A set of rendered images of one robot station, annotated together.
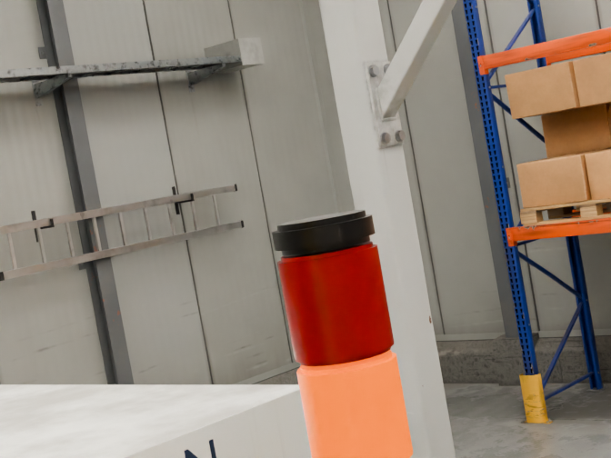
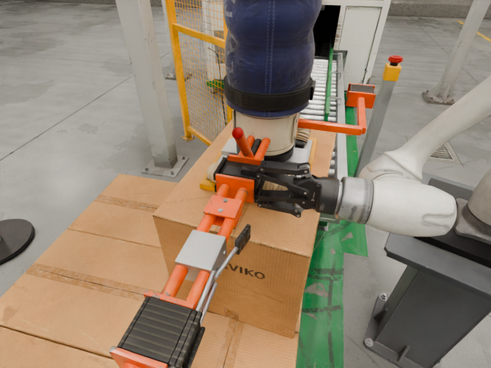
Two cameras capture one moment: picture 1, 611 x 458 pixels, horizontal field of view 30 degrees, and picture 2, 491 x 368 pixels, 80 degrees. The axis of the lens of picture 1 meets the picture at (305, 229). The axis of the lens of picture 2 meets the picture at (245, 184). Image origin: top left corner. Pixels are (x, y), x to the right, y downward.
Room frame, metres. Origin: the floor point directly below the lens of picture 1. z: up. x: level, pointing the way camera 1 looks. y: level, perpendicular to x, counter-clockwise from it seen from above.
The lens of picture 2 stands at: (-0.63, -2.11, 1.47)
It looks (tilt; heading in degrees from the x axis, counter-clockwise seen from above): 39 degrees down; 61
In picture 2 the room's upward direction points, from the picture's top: straight up
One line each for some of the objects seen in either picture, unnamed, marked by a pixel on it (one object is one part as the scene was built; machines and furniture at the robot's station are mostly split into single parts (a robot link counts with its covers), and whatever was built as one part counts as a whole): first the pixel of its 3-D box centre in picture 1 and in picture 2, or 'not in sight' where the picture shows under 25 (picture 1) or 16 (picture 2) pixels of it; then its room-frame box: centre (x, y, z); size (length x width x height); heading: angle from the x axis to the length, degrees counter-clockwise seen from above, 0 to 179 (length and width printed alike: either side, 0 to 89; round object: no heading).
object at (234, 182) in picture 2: not in sight; (240, 177); (-0.40, -1.66, 1.07); 0.10 x 0.08 x 0.06; 135
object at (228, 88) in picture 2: not in sight; (268, 85); (-0.22, -1.49, 1.19); 0.23 x 0.23 x 0.04
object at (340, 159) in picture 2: not in sight; (338, 106); (1.05, -0.58, 0.50); 2.31 x 0.05 x 0.19; 47
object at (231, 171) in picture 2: not in sight; (240, 173); (-0.40, -1.68, 1.10); 0.07 x 0.03 x 0.01; 137
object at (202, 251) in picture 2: not in sight; (202, 257); (-0.55, -1.82, 1.07); 0.07 x 0.07 x 0.04; 45
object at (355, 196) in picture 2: not in sight; (351, 198); (-0.23, -1.83, 1.07); 0.09 x 0.06 x 0.09; 47
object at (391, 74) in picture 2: not in sight; (367, 149); (0.77, -1.13, 0.50); 0.07 x 0.07 x 1.00; 47
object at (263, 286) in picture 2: not in sight; (259, 211); (-0.23, -1.49, 0.75); 0.60 x 0.40 x 0.40; 42
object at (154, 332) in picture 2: not in sight; (158, 334); (-0.65, -1.91, 1.08); 0.08 x 0.07 x 0.05; 45
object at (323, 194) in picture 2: not in sight; (313, 193); (-0.29, -1.78, 1.07); 0.09 x 0.07 x 0.08; 137
